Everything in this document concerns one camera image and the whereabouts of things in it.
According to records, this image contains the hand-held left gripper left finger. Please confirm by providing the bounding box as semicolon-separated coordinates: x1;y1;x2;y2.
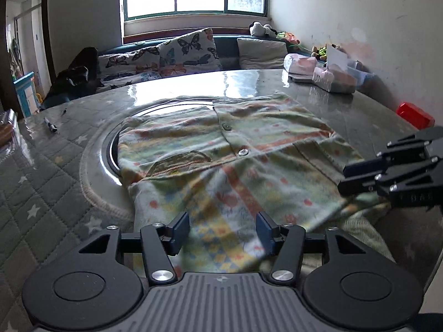
78;212;190;286

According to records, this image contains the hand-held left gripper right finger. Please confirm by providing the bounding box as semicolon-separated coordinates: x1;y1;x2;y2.
256;211;368;286

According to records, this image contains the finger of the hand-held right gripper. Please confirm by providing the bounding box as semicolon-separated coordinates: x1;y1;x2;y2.
342;135;434;178
337;159;441;198

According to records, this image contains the pastel patterned button shirt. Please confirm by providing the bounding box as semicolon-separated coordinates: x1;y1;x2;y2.
118;92;397;274

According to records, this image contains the red box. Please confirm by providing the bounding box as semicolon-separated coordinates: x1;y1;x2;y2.
396;102;435;131

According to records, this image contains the round built-in hotplate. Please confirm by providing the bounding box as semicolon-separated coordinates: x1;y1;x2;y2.
79;96;222;221

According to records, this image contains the pink white tissue pack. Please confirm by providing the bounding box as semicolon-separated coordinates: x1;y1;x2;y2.
284;53;318;76

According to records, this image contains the brown plush toy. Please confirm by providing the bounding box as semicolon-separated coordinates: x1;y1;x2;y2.
311;43;342;60

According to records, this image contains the pink green plush toy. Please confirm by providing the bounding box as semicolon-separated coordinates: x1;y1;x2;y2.
277;31;300;46

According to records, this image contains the grey pillow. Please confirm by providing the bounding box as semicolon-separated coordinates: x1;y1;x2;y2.
237;37;289;70

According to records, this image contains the black white plush toy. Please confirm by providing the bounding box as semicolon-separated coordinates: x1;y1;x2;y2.
248;21;277;38

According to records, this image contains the flat butterfly print pillow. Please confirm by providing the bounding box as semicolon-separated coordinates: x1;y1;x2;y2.
98;46;162;89

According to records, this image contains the teal sofa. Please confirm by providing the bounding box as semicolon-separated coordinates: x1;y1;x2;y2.
95;35;326;89

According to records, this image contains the black bag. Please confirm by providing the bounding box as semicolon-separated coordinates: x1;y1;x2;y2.
43;66;98;108

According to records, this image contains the large butterfly print pillow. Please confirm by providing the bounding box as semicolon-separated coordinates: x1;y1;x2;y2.
159;28;223;75

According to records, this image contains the black backpack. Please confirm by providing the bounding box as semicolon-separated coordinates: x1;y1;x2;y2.
67;46;99;77

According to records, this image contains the blue cabinet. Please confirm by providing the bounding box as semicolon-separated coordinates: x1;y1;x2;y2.
13;72;39;118

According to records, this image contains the dark wooden door frame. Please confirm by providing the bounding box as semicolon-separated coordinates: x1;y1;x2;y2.
0;0;56;119

